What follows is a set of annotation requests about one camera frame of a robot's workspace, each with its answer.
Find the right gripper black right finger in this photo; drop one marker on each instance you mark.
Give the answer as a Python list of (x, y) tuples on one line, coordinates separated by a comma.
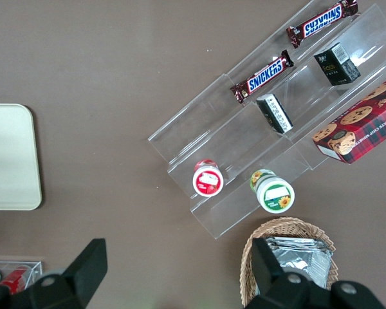
[(270, 273)]

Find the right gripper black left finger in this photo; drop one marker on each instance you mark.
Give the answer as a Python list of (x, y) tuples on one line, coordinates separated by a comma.
[(83, 273)]

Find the light tan wicker basket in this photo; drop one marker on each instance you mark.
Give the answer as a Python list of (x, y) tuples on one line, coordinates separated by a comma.
[(251, 257)]

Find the beige rectangular serving tray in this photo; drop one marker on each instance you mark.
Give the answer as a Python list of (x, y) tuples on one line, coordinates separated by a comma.
[(9, 154)]

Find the stack of foil containers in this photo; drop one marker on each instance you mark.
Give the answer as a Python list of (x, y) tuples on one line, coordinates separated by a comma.
[(305, 260)]

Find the clear acrylic bottle rack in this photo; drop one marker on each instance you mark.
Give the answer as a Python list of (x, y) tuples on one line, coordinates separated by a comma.
[(35, 270)]

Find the green lid yogurt cup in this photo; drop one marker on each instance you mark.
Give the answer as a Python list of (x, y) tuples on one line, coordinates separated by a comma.
[(275, 194)]

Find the red lid yogurt cup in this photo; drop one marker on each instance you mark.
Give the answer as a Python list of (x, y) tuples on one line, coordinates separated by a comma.
[(208, 181)]

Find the clear acrylic stepped shelf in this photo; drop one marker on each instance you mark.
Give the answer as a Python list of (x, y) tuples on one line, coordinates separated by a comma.
[(212, 128)]

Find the small black carton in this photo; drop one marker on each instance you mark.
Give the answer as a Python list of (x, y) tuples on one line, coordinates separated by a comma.
[(275, 114), (336, 64)]

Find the red plaid cookie box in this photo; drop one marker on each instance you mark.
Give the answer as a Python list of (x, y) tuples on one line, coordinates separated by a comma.
[(360, 128)]

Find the snickers chocolate bar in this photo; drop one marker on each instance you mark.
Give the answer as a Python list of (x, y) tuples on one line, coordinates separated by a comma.
[(263, 77), (321, 22)]

